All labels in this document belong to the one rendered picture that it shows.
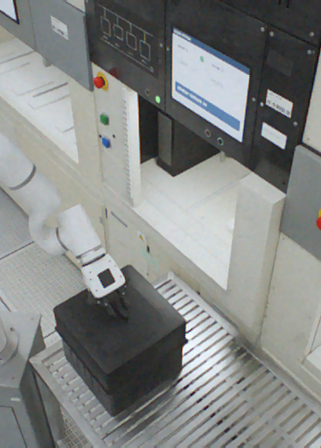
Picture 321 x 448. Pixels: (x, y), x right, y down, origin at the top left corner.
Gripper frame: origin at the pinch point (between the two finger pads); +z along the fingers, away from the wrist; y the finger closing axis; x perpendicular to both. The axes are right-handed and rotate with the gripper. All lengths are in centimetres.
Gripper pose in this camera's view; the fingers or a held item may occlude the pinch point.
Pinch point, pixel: (117, 306)
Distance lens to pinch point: 171.0
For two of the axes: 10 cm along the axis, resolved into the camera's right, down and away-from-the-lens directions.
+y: 7.9, -4.4, 4.4
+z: 4.4, 8.9, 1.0
